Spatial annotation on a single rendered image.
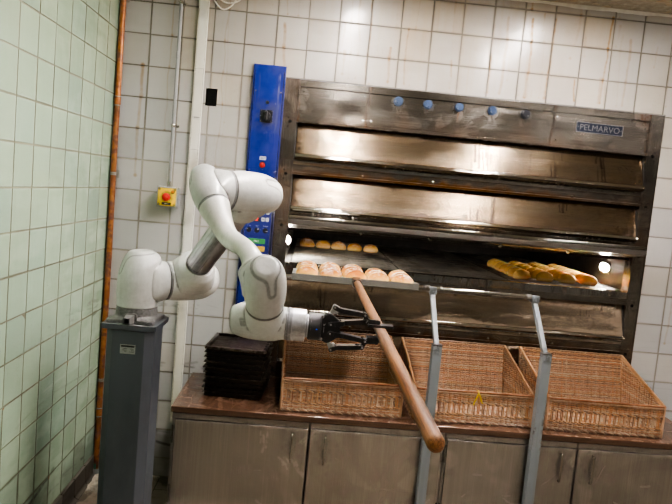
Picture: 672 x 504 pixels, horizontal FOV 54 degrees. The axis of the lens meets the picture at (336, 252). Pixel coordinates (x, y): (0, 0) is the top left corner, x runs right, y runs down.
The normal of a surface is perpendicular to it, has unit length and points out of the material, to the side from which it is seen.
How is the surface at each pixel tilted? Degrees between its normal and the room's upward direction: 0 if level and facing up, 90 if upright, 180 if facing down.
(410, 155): 70
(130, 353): 90
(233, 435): 90
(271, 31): 90
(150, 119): 90
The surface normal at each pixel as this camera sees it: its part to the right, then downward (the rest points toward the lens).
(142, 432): 0.71, 0.13
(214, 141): 0.04, 0.10
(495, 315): 0.07, -0.25
